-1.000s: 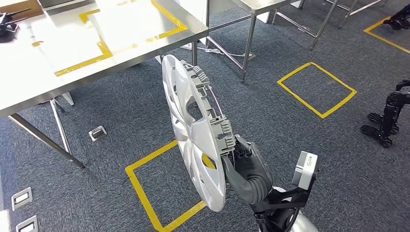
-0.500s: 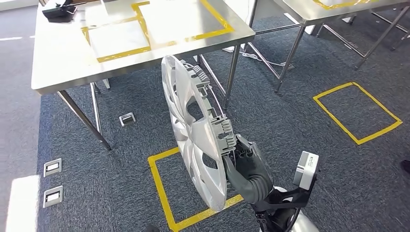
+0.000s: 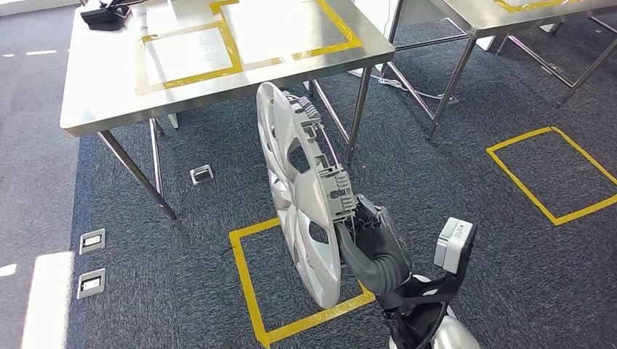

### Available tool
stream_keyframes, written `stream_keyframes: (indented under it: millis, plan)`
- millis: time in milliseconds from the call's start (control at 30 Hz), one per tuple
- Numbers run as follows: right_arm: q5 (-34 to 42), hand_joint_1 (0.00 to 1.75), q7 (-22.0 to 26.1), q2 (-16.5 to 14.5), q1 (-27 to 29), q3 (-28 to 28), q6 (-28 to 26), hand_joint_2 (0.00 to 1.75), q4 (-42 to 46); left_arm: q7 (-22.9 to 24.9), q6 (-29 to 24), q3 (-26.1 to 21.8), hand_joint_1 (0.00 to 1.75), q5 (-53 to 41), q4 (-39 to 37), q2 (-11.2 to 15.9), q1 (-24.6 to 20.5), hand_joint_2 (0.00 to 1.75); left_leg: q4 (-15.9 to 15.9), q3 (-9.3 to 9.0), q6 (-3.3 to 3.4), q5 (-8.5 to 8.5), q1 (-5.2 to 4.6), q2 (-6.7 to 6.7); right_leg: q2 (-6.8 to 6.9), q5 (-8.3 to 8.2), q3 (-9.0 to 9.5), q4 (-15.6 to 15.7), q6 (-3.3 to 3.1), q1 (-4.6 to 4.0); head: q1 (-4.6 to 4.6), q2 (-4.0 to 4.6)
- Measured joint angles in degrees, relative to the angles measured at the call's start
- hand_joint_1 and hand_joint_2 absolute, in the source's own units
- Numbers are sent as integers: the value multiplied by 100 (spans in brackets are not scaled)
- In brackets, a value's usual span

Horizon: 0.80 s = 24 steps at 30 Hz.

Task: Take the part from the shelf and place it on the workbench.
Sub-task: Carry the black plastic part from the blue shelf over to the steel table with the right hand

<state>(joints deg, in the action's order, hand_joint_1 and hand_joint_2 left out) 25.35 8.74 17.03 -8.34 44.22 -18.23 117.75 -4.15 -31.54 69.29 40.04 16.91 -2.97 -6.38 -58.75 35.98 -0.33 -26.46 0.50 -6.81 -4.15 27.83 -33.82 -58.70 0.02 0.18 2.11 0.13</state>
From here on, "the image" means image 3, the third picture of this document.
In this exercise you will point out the grey plastic wheel hubcap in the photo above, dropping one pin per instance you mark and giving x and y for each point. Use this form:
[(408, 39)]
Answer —
[(308, 202)]

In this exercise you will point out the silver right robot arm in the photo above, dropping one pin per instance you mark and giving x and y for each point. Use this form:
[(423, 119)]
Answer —
[(388, 279)]

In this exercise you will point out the stainless steel workbench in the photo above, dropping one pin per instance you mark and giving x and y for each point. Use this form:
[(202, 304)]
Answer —
[(106, 72), (477, 17)]

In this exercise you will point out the black plastic part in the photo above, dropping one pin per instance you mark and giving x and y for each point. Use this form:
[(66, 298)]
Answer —
[(106, 17)]

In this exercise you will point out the metal floor outlet box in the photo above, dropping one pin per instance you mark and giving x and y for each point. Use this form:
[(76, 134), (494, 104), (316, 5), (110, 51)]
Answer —
[(91, 242), (201, 176), (91, 284)]

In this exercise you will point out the yellow tape rectangle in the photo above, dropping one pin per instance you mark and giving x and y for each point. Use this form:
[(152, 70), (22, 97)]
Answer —
[(344, 31), (233, 53), (525, 6)]

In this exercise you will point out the yellow floor tape square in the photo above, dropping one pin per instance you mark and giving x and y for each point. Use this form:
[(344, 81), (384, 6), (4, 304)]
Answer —
[(520, 185)]

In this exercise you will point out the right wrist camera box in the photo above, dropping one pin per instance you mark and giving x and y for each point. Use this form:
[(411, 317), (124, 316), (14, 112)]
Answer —
[(455, 243)]

